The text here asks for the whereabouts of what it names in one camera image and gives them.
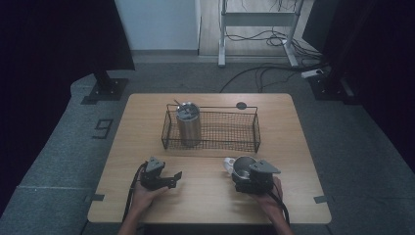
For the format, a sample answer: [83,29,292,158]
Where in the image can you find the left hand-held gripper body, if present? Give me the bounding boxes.
[139,156,171,192]

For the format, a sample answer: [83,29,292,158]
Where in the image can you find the black wire mesh basket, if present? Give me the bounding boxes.
[161,103,262,155]

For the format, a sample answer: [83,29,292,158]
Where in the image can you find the right hand-held gripper cable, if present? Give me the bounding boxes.
[266,181,292,227]

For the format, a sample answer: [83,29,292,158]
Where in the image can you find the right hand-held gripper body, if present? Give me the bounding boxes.
[234,159,282,196]

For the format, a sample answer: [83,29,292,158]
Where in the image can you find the black stand base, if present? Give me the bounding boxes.
[80,70,130,106]
[307,72,360,106]

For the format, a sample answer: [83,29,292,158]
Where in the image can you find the white power strip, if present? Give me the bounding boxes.
[300,68,325,79]

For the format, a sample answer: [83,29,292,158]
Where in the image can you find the hand-held gripper cable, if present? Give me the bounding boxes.
[266,181,292,227]
[121,162,149,223]

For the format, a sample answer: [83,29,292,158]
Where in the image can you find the black curtain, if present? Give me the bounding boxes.
[301,0,415,170]
[0,0,136,184]

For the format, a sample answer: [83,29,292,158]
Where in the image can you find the metal straw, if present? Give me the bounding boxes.
[172,99,191,116]

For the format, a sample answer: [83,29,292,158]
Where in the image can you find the white mug with steel inside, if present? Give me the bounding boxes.
[223,155,259,184]

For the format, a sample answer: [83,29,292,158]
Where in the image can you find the left hand-held gripper cable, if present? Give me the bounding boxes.
[121,162,149,223]

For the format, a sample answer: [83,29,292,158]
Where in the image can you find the white desk frame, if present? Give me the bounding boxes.
[217,0,306,69]

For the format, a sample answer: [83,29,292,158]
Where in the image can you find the person's left hand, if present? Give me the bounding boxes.
[129,180,170,220]

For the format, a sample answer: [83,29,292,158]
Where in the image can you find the person's right hand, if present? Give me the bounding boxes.
[252,175,286,223]

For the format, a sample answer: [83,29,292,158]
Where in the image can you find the black floor cables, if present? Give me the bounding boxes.
[218,27,331,94]

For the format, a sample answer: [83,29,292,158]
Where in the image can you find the stainless steel tumbler with lid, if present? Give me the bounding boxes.
[174,101,203,148]

